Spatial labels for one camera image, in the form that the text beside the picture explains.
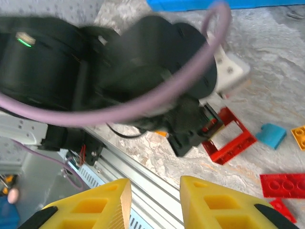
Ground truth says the blue background object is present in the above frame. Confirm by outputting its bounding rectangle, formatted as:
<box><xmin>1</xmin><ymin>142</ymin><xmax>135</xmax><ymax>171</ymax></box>
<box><xmin>0</xmin><ymin>202</ymin><xmax>21</xmax><ymax>229</ymax></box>

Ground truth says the small red lego brick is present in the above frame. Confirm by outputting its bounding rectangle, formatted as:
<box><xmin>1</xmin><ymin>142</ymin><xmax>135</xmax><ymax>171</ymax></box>
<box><xmin>269</xmin><ymin>198</ymin><xmax>298</xmax><ymax>224</ymax></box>

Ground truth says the blue plastic bin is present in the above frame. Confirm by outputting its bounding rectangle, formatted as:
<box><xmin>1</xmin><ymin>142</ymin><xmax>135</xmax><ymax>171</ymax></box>
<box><xmin>214</xmin><ymin>0</ymin><xmax>305</xmax><ymax>11</ymax></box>
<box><xmin>145</xmin><ymin>0</ymin><xmax>215</xmax><ymax>12</ymax></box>

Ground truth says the wide aluminium base rail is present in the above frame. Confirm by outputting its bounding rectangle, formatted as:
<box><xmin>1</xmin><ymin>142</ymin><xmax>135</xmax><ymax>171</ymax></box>
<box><xmin>82</xmin><ymin>126</ymin><xmax>189</xmax><ymax>229</ymax></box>

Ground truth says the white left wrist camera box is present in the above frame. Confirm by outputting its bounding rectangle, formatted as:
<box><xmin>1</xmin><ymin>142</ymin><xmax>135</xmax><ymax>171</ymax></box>
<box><xmin>206</xmin><ymin>32</ymin><xmax>251</xmax><ymax>98</ymax></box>

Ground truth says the yellow lego piece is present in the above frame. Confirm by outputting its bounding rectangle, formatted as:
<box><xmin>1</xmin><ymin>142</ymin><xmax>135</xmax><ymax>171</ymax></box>
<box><xmin>154</xmin><ymin>130</ymin><xmax>170</xmax><ymax>139</ymax></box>

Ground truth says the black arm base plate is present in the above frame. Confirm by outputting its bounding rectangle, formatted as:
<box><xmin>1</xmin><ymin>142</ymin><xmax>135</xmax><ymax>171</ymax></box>
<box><xmin>69</xmin><ymin>133</ymin><xmax>105</xmax><ymax>167</ymax></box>

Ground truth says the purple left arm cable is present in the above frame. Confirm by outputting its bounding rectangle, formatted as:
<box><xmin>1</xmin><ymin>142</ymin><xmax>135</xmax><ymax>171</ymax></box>
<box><xmin>0</xmin><ymin>0</ymin><xmax>232</xmax><ymax>190</ymax></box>

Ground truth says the yellow black background object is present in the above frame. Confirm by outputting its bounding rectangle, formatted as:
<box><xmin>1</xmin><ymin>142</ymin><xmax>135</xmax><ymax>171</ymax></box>
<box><xmin>0</xmin><ymin>174</ymin><xmax>18</xmax><ymax>195</ymax></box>

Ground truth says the light blue curved lego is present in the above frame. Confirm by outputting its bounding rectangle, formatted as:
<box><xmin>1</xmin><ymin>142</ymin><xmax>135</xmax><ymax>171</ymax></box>
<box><xmin>255</xmin><ymin>123</ymin><xmax>288</xmax><ymax>151</ymax></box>

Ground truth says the yellow lego brick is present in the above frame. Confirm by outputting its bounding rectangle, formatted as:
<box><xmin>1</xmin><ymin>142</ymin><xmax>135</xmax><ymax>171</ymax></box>
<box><xmin>290</xmin><ymin>125</ymin><xmax>305</xmax><ymax>151</ymax></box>

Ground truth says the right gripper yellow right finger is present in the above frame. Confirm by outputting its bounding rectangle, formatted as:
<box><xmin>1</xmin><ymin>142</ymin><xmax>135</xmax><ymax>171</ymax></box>
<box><xmin>179</xmin><ymin>176</ymin><xmax>300</xmax><ymax>229</ymax></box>

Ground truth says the long red lego brick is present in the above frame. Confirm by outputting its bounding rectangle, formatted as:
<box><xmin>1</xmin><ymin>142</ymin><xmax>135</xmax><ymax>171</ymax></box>
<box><xmin>259</xmin><ymin>173</ymin><xmax>305</xmax><ymax>200</ymax></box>

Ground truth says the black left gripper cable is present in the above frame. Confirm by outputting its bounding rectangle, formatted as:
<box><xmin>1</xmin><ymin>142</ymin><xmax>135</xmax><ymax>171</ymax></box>
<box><xmin>106</xmin><ymin>122</ymin><xmax>145</xmax><ymax>138</ymax></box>

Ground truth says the red lego window frame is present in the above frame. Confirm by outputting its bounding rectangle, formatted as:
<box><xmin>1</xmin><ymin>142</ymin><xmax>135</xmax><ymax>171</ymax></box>
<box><xmin>202</xmin><ymin>106</ymin><xmax>258</xmax><ymax>166</ymax></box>

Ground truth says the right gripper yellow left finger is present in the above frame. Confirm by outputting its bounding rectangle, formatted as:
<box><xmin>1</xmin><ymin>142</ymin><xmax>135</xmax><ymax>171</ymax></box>
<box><xmin>18</xmin><ymin>178</ymin><xmax>132</xmax><ymax>229</ymax></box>

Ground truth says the pink round background object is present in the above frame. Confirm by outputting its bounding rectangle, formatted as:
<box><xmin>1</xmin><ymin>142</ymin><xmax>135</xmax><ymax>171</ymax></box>
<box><xmin>7</xmin><ymin>187</ymin><xmax>20</xmax><ymax>204</ymax></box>

